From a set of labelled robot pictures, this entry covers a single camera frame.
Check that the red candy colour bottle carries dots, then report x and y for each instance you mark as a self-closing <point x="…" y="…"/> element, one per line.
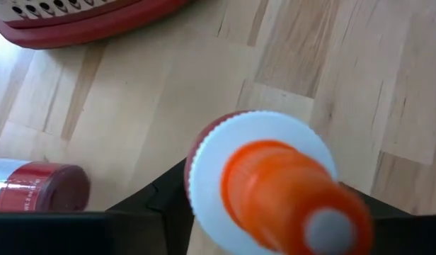
<point x="44" y="187"/>

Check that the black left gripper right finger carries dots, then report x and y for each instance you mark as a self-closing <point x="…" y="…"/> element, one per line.
<point x="388" y="226"/>

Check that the metal box grater red trim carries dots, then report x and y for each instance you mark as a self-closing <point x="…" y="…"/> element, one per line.
<point x="80" y="32"/>

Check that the small orange colouring bottle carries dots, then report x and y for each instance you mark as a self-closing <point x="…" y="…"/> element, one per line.
<point x="274" y="184"/>

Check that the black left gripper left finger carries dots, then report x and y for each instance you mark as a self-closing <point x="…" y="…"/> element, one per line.
<point x="158" y="212"/>

